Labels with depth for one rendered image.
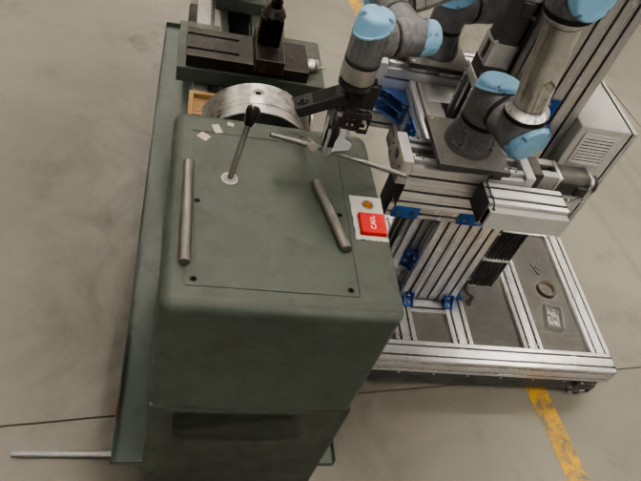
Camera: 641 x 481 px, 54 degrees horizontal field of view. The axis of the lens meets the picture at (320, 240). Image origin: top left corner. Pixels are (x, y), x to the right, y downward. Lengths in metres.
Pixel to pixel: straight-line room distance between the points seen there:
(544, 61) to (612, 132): 0.67
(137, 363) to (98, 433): 0.55
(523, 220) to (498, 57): 0.49
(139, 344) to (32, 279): 0.93
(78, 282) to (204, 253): 1.56
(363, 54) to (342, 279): 0.45
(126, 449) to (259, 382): 0.53
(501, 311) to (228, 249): 1.82
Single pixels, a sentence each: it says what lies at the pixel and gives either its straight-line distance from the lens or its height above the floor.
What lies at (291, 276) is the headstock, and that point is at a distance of 1.26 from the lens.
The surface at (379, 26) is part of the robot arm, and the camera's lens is 1.27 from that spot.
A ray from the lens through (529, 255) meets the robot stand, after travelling 3.22.
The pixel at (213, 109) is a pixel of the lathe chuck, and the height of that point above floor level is 1.18.
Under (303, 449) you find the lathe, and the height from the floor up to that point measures 0.64.
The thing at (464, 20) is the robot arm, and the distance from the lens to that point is 2.23.
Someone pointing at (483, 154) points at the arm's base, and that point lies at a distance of 1.88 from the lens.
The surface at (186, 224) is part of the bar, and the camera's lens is 1.28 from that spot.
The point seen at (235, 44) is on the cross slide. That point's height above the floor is 0.97.
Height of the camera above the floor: 2.22
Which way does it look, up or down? 46 degrees down
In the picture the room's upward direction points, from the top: 20 degrees clockwise
